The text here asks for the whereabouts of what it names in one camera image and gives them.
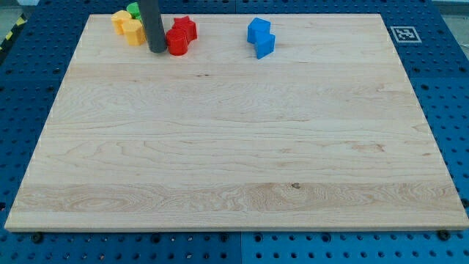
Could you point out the red star block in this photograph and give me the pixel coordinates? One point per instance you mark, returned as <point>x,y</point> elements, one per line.
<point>188,26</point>

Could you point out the light wooden board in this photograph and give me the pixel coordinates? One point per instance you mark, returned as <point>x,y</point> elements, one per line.
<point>324,134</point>

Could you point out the blue cube block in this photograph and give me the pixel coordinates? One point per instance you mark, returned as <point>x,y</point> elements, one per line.
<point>264,44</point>

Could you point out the red cylinder block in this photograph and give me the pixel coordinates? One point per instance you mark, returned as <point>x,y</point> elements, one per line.
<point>177,42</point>

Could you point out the blue moon block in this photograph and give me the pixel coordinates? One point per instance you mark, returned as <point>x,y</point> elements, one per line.
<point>257,25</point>

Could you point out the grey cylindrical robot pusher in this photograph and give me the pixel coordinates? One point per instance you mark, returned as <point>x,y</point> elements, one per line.
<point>153,25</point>

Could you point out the yellow hexagon block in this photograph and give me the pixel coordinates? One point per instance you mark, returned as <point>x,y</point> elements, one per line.
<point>134,32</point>

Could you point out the green round block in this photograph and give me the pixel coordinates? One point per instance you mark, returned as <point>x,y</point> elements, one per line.
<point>133,9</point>

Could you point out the yellow heart block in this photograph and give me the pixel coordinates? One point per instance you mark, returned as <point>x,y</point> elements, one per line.
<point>118,19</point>

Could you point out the white fiducial marker tag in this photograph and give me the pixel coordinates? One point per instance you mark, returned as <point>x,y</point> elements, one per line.
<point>405,34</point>

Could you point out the black bolt left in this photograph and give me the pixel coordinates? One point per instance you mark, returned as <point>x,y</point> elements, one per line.
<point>37,237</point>

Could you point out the black bolt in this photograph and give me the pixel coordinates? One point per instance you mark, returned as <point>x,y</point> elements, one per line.
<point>37,237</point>
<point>443,235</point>

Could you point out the black bolt right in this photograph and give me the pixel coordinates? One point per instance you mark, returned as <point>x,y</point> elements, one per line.
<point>443,235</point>

